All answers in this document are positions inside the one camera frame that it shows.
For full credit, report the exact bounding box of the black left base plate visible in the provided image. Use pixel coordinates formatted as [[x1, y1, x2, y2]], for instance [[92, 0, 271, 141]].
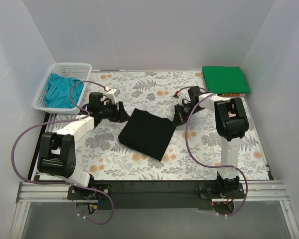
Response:
[[67, 184, 112, 200]]

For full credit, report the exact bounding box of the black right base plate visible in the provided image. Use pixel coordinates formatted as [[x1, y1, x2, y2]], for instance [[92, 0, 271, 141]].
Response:
[[193, 181, 245, 199]]

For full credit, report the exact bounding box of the black t shirt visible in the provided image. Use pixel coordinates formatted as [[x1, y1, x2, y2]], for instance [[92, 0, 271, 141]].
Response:
[[118, 109, 175, 161]]

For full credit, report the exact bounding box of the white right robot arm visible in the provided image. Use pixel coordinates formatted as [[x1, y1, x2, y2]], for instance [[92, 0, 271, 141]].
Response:
[[172, 86, 249, 198]]

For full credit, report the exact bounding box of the white plastic basket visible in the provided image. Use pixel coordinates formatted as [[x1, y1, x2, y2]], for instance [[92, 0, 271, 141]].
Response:
[[32, 62, 92, 115]]

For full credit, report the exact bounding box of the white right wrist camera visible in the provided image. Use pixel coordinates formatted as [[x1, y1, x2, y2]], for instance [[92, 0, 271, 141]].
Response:
[[173, 91, 191, 106]]

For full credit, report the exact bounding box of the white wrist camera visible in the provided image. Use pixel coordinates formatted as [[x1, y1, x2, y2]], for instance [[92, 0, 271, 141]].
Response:
[[104, 86, 120, 104], [173, 91, 191, 106]]

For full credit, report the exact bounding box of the teal t shirt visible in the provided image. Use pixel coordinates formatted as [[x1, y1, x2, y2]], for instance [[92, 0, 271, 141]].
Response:
[[44, 73, 80, 109]]

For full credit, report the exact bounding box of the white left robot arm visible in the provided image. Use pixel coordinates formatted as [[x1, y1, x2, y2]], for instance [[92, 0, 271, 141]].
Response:
[[37, 89, 129, 199]]

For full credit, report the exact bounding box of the aluminium frame rail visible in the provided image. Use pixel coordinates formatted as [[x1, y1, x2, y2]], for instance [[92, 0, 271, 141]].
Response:
[[9, 180, 299, 239]]

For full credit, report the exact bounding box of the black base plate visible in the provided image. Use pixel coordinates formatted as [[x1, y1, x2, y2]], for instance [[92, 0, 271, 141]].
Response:
[[67, 184, 112, 200], [193, 181, 245, 199]]

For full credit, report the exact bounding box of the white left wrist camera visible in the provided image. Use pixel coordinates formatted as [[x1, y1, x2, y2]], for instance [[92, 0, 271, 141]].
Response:
[[104, 86, 120, 104]]

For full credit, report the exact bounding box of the folded green t shirt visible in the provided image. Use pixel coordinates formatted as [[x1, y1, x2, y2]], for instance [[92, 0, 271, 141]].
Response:
[[202, 66, 251, 94]]

